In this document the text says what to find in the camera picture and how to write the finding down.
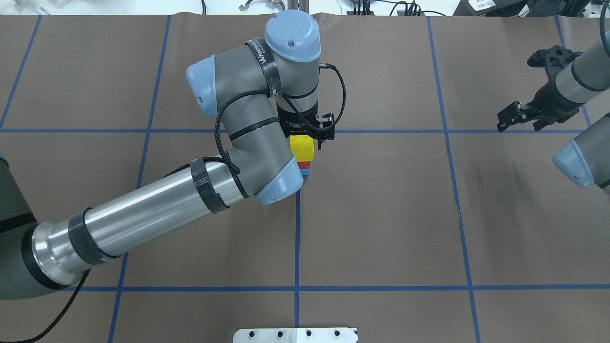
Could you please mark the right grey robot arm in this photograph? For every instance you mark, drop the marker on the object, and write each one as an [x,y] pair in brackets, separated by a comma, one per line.
[574,79]

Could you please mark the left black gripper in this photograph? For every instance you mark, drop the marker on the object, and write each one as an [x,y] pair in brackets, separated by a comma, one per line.
[296,123]

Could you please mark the yellow cube block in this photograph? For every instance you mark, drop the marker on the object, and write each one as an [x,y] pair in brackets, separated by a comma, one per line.
[302,147]

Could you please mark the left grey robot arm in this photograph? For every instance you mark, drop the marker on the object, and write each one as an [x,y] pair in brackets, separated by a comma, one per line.
[260,94]

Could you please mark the metal clamp at table edge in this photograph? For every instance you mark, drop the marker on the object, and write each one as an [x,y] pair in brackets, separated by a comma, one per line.
[302,5]

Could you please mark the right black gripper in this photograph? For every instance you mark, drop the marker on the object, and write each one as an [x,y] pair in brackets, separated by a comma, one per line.
[554,96]

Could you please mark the white metal camera stand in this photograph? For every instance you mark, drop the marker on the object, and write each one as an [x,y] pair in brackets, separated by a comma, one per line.
[297,335]

